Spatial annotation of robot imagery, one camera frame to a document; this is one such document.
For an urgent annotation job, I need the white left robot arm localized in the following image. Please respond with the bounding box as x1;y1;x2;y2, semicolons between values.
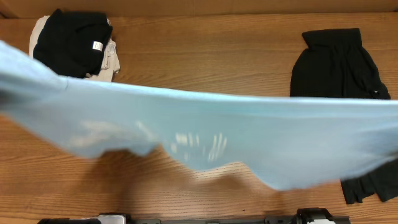
37;213;131;224

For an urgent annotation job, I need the beige folded garment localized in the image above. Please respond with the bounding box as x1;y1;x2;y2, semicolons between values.
29;16;121;82

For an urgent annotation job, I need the black unfolded garment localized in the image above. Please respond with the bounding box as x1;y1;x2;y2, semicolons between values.
290;28;397;204

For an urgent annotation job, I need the light blue t-shirt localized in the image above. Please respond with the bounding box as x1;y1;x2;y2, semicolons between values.
1;43;397;190

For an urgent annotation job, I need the black folded garment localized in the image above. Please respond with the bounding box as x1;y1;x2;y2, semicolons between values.
33;9;113;78

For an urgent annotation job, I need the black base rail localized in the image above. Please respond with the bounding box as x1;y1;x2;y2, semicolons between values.
126;215;293;224

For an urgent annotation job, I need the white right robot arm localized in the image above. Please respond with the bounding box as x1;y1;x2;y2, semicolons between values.
290;208;351;224

